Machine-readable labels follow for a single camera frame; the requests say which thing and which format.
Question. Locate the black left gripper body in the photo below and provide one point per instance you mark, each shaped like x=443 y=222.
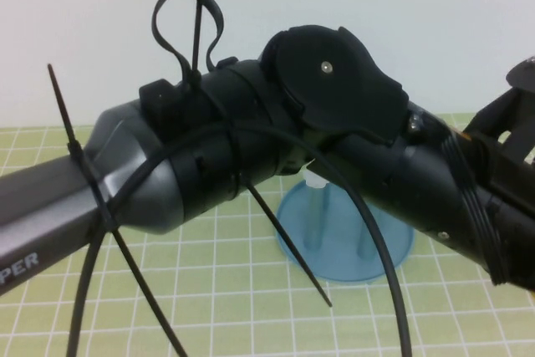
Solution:
x=518 y=248

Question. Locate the black zip tie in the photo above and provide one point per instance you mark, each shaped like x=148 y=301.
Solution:
x=197 y=39
x=96 y=192
x=292 y=249

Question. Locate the black left camera bracket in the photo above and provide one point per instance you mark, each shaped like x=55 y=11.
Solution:
x=501 y=110

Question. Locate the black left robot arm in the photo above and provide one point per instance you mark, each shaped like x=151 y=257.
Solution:
x=125 y=190

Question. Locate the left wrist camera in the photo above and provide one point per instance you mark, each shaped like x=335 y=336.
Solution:
x=522 y=74

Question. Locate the blue cup stand white caps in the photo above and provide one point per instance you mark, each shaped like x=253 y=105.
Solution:
x=334 y=256

